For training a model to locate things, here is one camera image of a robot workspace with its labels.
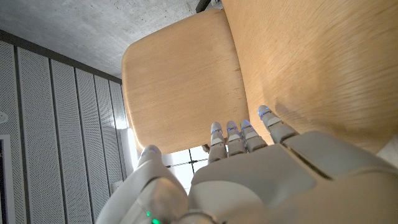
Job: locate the light wooden chair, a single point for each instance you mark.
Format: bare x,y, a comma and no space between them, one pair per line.
186,81

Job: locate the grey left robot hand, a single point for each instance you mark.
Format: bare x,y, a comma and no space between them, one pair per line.
267,186

